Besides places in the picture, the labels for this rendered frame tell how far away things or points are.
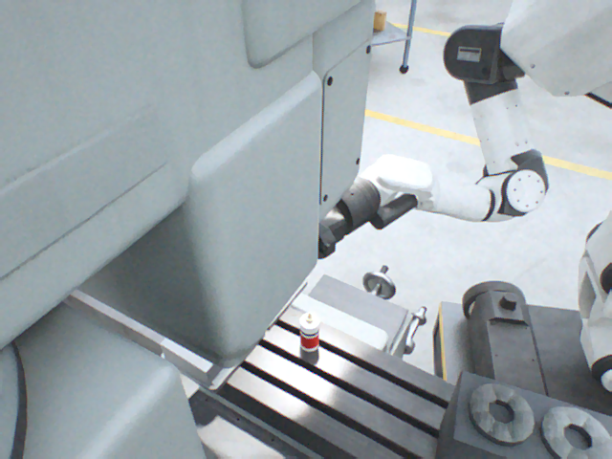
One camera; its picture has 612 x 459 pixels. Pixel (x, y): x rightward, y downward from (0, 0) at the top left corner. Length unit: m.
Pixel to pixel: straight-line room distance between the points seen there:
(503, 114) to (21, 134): 0.86
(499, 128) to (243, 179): 0.70
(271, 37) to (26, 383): 0.27
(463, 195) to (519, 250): 1.85
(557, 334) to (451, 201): 0.83
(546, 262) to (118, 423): 2.58
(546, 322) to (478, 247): 1.09
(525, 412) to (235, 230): 0.57
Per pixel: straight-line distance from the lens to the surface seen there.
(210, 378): 0.99
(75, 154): 0.27
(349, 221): 0.82
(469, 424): 0.80
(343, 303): 1.39
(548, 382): 1.56
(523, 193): 0.97
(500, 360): 1.52
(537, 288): 2.61
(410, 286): 2.42
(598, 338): 1.41
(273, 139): 0.39
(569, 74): 0.90
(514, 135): 1.00
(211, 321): 0.45
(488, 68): 0.98
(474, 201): 0.95
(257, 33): 0.35
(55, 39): 0.25
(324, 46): 0.49
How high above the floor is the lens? 1.78
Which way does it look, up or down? 42 degrees down
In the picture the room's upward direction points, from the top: straight up
